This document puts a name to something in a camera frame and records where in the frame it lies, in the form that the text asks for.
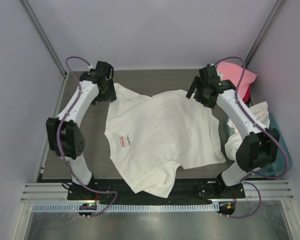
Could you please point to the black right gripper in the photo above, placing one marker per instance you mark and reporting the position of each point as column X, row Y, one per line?
column 198, row 90

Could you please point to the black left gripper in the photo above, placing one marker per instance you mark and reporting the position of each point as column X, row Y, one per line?
column 107, row 93

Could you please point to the white t shirt red print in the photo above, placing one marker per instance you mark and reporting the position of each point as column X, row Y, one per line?
column 150, row 137

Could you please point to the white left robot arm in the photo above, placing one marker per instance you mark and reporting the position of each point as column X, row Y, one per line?
column 63, row 131

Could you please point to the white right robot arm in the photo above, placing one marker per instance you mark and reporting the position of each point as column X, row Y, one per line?
column 259, row 145

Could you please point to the pink folded t shirt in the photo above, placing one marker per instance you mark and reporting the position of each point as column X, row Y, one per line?
column 233, row 72

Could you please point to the red folded t shirt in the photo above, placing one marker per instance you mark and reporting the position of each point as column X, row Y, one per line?
column 247, row 97

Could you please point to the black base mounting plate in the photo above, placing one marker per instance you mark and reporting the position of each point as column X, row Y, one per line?
column 184, row 191

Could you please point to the blue plastic basket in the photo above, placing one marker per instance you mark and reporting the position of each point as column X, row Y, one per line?
column 234, row 141

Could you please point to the right aluminium frame post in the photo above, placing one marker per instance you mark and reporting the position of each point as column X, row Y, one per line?
column 265, row 29

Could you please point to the aluminium frame post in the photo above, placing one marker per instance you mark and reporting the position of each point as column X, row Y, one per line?
column 265, row 29
column 43, row 36

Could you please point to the white slotted cable duct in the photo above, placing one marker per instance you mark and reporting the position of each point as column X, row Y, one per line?
column 91, row 208

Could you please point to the left aluminium frame post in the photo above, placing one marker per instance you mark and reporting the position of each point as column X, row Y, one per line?
column 43, row 36

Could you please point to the aluminium front rail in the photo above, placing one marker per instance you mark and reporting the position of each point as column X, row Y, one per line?
column 270, row 190

